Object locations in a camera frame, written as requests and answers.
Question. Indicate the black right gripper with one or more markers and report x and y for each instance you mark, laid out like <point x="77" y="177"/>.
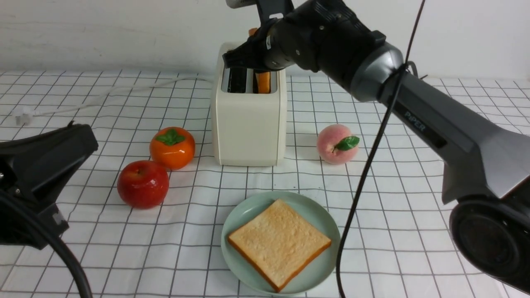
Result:
<point x="320" y="35"/>

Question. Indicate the white grid tablecloth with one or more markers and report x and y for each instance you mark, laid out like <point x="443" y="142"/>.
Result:
<point x="398" y="245"/>

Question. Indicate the red apple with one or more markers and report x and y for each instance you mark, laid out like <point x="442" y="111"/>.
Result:
<point x="143" y="184"/>

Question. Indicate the orange persimmon with green leaf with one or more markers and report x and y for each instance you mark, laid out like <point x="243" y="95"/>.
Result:
<point x="173" y="148"/>

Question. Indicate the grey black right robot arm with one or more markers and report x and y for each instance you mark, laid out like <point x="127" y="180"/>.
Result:
<point x="487" y="168"/>

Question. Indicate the light green round plate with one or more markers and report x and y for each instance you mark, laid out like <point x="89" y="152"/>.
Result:
<point x="315" y="273"/>

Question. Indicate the pink peach with leaf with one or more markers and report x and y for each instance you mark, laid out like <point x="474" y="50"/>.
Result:
<point x="336" y="144"/>

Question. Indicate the white two-slot toaster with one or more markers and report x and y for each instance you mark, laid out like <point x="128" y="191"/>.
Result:
<point x="248" y="129"/>

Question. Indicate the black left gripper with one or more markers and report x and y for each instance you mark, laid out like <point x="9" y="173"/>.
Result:
<point x="34" y="170"/>

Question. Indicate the toast slice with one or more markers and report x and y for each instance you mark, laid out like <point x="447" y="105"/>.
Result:
<point x="279" y="243"/>
<point x="262" y="83"/>

